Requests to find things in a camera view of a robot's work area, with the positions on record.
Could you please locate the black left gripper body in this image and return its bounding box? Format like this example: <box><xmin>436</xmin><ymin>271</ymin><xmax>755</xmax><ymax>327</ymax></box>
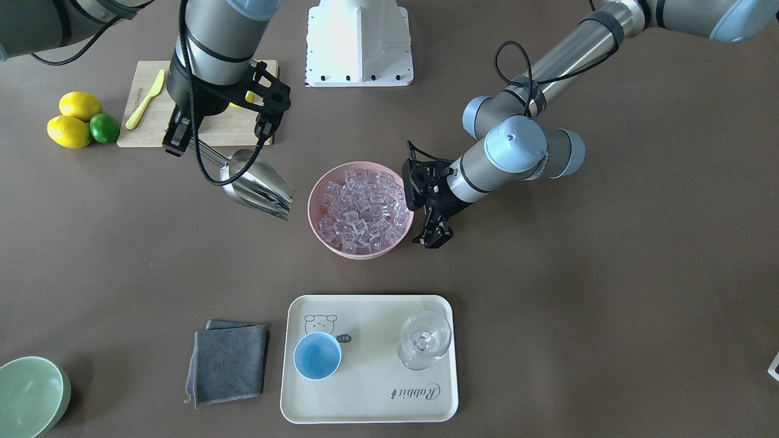
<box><xmin>402</xmin><ymin>141</ymin><xmax>458</xmax><ymax>218</ymax></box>

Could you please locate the blue cup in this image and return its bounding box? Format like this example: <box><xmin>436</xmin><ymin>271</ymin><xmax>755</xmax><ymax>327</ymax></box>
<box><xmin>293</xmin><ymin>331</ymin><xmax>343</xmax><ymax>381</ymax></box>

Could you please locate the clear ice cubes pile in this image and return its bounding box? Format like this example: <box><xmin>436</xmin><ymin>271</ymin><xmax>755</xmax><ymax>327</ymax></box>
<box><xmin>318</xmin><ymin>169</ymin><xmax>411</xmax><ymax>254</ymax></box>

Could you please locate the green bowl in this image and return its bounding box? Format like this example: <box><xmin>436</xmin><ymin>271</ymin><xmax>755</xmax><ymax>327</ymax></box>
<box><xmin>1</xmin><ymin>356</ymin><xmax>71</xmax><ymax>437</ymax></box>

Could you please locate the grey folded cloth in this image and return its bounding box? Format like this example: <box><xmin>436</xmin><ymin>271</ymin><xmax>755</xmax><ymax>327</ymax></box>
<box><xmin>184</xmin><ymin>319</ymin><xmax>269</xmax><ymax>408</ymax></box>

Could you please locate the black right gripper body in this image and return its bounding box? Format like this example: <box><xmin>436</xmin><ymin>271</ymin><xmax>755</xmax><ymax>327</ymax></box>
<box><xmin>162</xmin><ymin>57</ymin><xmax>290</xmax><ymax>157</ymax></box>

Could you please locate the cream serving tray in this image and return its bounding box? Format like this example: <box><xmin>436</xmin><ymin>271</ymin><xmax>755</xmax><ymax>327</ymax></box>
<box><xmin>280</xmin><ymin>294</ymin><xmax>459</xmax><ymax>424</ymax></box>

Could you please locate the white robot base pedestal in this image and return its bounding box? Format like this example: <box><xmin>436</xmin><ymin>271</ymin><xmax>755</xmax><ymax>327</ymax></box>
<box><xmin>304</xmin><ymin>1</ymin><xmax>414</xmax><ymax>87</ymax></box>

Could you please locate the pink bowl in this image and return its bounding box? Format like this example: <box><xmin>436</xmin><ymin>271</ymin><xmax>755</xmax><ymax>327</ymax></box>
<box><xmin>307</xmin><ymin>161</ymin><xmax>415</xmax><ymax>260</ymax></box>

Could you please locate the clear wine glass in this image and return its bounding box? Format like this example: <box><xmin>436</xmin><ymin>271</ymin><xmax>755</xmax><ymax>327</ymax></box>
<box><xmin>397</xmin><ymin>310</ymin><xmax>453</xmax><ymax>370</ymax></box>

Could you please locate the yellow plastic knife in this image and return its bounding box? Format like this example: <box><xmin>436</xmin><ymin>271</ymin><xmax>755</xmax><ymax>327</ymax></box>
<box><xmin>125</xmin><ymin>69</ymin><xmax>167</xmax><ymax>130</ymax></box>

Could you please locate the half lemon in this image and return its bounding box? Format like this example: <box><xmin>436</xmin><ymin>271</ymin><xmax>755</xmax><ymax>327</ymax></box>
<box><xmin>230</xmin><ymin>91</ymin><xmax>255</xmax><ymax>108</ymax></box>

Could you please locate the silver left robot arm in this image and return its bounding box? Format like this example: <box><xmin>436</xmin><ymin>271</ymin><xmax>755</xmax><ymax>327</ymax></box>
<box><xmin>402</xmin><ymin>1</ymin><xmax>777</xmax><ymax>249</ymax></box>

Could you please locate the yellow lemon upper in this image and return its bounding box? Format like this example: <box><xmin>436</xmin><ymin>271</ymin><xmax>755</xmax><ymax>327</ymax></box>
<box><xmin>58</xmin><ymin>91</ymin><xmax>102</xmax><ymax>123</ymax></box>

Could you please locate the yellow lemon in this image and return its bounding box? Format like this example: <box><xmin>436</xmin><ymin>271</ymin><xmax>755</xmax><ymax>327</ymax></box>
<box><xmin>46</xmin><ymin>116</ymin><xmax>93</xmax><ymax>149</ymax></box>
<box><xmin>58</xmin><ymin>91</ymin><xmax>102</xmax><ymax>123</ymax></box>

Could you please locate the yellow lemon lower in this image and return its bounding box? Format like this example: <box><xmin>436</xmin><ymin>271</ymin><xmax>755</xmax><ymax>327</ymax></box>
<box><xmin>46</xmin><ymin>116</ymin><xmax>93</xmax><ymax>149</ymax></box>

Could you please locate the steel ice scoop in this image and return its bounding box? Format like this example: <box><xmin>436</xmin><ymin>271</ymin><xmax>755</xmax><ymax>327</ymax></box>
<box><xmin>198</xmin><ymin>139</ymin><xmax>295</xmax><ymax>221</ymax></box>

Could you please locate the green lime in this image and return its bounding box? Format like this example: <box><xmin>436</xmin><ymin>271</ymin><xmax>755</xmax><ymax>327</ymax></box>
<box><xmin>89</xmin><ymin>113</ymin><xmax>121</xmax><ymax>144</ymax></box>

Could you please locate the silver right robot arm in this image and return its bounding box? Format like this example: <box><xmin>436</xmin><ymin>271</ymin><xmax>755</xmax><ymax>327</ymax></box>
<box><xmin>2</xmin><ymin>1</ymin><xmax>290</xmax><ymax>156</ymax></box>

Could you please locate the bamboo cutting board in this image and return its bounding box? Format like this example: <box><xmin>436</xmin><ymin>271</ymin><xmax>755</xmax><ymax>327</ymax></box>
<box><xmin>117</xmin><ymin>61</ymin><xmax>258</xmax><ymax>148</ymax></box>

